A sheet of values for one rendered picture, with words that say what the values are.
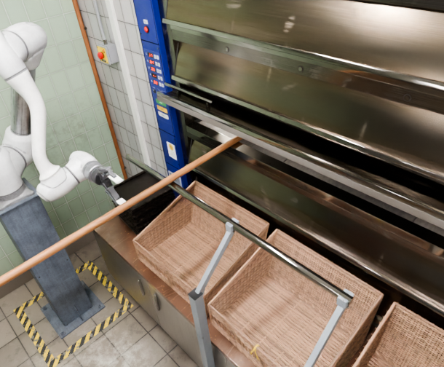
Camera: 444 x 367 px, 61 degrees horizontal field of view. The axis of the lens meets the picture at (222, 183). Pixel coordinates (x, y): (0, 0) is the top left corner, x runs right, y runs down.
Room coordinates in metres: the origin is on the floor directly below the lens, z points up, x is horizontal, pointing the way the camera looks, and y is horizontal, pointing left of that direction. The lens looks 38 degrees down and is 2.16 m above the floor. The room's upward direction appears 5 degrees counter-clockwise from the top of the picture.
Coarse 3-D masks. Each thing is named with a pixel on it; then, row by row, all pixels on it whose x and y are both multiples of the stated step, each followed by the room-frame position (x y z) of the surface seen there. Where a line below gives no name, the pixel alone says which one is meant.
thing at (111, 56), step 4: (100, 44) 2.22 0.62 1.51; (108, 44) 2.21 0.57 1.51; (112, 44) 2.20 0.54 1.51; (100, 48) 2.20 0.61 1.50; (104, 48) 2.17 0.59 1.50; (108, 48) 2.18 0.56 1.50; (112, 48) 2.19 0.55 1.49; (108, 52) 2.17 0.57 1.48; (112, 52) 2.19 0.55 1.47; (116, 52) 2.20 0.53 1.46; (104, 56) 2.18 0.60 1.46; (108, 56) 2.17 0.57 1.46; (112, 56) 2.18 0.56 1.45; (116, 56) 2.20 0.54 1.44; (100, 60) 2.23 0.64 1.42; (104, 60) 2.19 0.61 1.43; (108, 60) 2.16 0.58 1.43; (112, 60) 2.18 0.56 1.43; (116, 60) 2.20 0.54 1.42; (108, 64) 2.17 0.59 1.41
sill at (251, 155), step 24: (216, 144) 1.62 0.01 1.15; (240, 144) 1.55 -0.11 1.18; (264, 168) 1.38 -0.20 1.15; (288, 168) 1.32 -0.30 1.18; (312, 192) 1.18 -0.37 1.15; (336, 192) 1.13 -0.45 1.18; (360, 216) 1.02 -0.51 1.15; (384, 216) 0.98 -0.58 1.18; (408, 240) 0.88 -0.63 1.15; (432, 240) 0.84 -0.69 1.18
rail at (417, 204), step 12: (168, 96) 1.63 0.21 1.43; (192, 108) 1.50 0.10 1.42; (216, 120) 1.38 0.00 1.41; (228, 120) 1.35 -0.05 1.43; (252, 132) 1.24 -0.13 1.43; (276, 144) 1.15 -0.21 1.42; (300, 156) 1.07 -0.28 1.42; (312, 156) 1.05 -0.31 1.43; (336, 168) 0.96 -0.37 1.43; (360, 180) 0.90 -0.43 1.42; (384, 192) 0.84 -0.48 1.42; (396, 192) 0.82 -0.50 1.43; (408, 204) 0.78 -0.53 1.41; (420, 204) 0.76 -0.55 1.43
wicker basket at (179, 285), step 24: (192, 192) 1.70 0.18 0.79; (216, 192) 1.60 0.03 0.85; (168, 216) 1.58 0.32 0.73; (192, 216) 1.68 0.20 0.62; (240, 216) 1.45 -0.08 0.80; (144, 240) 1.46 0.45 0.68; (168, 240) 1.53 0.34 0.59; (192, 240) 1.51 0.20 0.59; (168, 264) 1.36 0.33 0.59; (192, 264) 1.34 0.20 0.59; (240, 264) 1.19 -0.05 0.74; (192, 288) 1.08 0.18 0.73; (216, 288) 1.08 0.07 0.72
